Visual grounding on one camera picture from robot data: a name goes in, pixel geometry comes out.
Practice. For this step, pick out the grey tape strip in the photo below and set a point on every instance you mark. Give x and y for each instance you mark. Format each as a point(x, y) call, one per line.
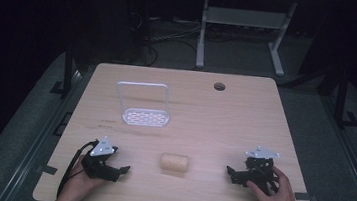
point(49, 169)
point(303, 196)

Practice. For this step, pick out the white metal desk frame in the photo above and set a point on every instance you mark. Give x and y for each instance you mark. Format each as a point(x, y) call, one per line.
point(242, 17)

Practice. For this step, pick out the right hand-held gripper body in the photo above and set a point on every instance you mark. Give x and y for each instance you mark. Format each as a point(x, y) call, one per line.
point(259, 171)

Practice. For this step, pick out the white perforated sponge rack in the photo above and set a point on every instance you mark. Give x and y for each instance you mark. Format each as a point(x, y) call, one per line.
point(146, 117)

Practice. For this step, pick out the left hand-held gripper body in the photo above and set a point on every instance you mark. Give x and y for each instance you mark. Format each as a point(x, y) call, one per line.
point(101, 149)

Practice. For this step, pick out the person's left hand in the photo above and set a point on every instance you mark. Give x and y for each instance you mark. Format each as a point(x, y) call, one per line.
point(75, 186)

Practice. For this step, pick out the black metal stand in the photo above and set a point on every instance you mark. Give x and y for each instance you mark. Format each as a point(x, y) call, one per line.
point(341, 97)
point(68, 72)

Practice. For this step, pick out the beige sponge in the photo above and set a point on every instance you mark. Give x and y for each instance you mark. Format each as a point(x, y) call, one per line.
point(174, 162)

